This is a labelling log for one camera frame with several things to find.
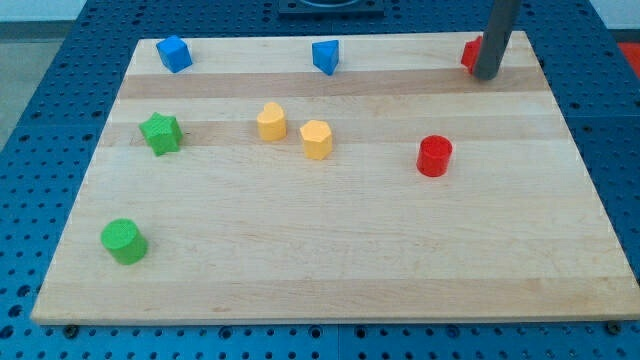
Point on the wooden board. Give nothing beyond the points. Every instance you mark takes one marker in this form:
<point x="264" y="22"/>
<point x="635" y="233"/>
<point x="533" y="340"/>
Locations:
<point x="246" y="231"/>

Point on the red star block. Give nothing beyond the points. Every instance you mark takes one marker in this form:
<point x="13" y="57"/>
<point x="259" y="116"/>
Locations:
<point x="470" y="53"/>

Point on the yellow hexagon block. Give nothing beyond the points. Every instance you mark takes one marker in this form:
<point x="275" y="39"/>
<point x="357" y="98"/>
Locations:
<point x="317" y="139"/>

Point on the blue triangle block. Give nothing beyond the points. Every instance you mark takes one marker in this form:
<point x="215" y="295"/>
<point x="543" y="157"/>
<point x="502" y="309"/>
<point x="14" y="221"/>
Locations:
<point x="325" y="56"/>

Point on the yellow heart block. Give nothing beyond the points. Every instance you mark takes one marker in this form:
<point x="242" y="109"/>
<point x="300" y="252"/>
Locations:
<point x="271" y="122"/>

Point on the green star block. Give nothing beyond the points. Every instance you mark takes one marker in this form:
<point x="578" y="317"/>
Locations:
<point x="162" y="133"/>

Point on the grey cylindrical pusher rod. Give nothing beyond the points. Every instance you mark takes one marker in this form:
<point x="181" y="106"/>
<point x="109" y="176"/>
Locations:
<point x="496" y="36"/>

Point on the red cylinder block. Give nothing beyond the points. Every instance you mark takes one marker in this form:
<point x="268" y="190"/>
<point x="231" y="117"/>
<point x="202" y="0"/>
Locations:
<point x="434" y="155"/>

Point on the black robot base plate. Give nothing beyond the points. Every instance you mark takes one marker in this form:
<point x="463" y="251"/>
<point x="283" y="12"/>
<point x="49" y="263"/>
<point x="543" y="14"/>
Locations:
<point x="329" y="7"/>

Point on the green cylinder block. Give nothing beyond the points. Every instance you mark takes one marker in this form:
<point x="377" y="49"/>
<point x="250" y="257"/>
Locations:
<point x="123" y="241"/>

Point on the blue cube block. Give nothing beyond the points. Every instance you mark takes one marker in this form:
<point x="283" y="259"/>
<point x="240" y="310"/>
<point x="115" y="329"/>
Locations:
<point x="174" y="53"/>

